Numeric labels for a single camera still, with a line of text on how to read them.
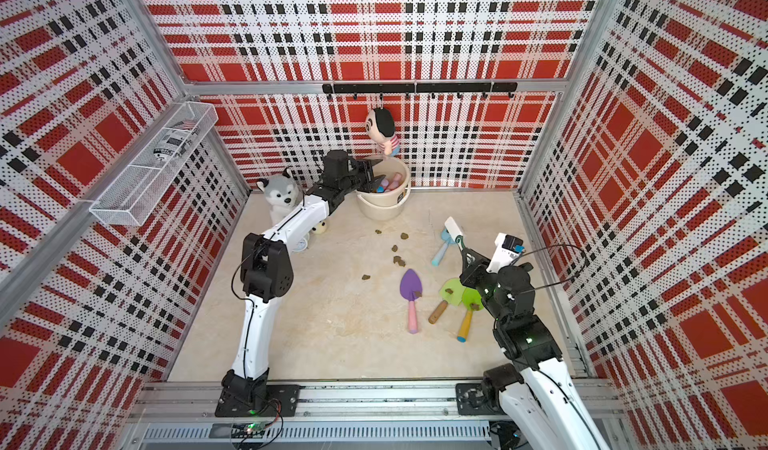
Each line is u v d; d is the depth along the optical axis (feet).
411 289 3.07
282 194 3.16
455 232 2.62
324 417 2.36
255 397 2.13
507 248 1.97
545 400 1.46
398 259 3.33
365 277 3.15
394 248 3.42
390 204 3.27
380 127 2.98
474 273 1.99
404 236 3.53
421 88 2.95
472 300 2.98
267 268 1.95
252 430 2.29
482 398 2.39
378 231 3.54
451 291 3.05
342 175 2.57
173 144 2.52
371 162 2.85
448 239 3.44
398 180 3.50
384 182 3.19
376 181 2.98
